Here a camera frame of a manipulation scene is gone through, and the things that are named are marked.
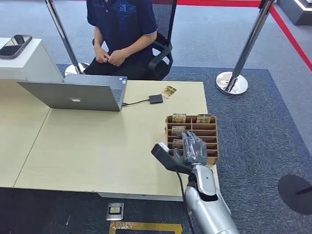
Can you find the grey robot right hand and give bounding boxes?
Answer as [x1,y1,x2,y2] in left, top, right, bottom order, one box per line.
[173,131,208,167]

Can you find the person's right hand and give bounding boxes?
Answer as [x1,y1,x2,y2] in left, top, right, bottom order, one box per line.
[94,48,110,64]

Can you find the person's left hand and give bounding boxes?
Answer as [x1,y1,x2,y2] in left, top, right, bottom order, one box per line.
[108,49,127,67]

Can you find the brown cardboard card holder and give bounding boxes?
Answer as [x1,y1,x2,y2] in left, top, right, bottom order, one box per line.
[165,115,219,165]

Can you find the person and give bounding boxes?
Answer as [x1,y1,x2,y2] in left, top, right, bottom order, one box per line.
[84,0,159,81]

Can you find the small black card reader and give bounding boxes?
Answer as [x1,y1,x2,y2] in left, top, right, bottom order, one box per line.
[149,94,163,105]

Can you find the silver grey laptop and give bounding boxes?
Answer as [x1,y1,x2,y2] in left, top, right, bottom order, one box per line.
[17,74,128,113]

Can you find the black office chair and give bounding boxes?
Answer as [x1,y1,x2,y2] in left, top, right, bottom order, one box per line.
[92,0,178,81]

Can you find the dark blue carpet rug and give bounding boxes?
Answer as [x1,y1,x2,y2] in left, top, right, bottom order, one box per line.
[0,63,312,234]

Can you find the white cabinet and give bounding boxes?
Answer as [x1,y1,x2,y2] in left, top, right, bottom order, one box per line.
[0,38,64,83]

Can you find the black phone in grey case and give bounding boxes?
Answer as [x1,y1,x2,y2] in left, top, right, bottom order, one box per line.
[0,34,32,60]

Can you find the silver floor socket box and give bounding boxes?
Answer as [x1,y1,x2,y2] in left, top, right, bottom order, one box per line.
[106,202,125,221]

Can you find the red barrier belt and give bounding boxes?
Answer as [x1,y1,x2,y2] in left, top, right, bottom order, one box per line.
[151,0,261,8]
[269,4,312,72]

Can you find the black round floor base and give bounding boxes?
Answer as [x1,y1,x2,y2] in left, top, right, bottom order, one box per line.
[278,174,312,215]

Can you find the grey platform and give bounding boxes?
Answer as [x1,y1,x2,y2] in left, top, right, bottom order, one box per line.
[276,0,312,26]

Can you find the black wrist camera pale end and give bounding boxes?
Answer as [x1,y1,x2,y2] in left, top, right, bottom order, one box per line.
[150,142,193,175]

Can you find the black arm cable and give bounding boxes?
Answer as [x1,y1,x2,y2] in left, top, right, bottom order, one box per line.
[176,171,196,234]

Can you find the black reader cable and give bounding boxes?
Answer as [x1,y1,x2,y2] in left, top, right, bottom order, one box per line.
[121,98,150,107]

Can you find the chrome stanchion post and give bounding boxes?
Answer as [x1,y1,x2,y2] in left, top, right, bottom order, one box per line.
[215,0,275,97]
[45,0,90,77]

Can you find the gold floor frame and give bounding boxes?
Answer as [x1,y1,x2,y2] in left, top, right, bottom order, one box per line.
[109,221,183,234]

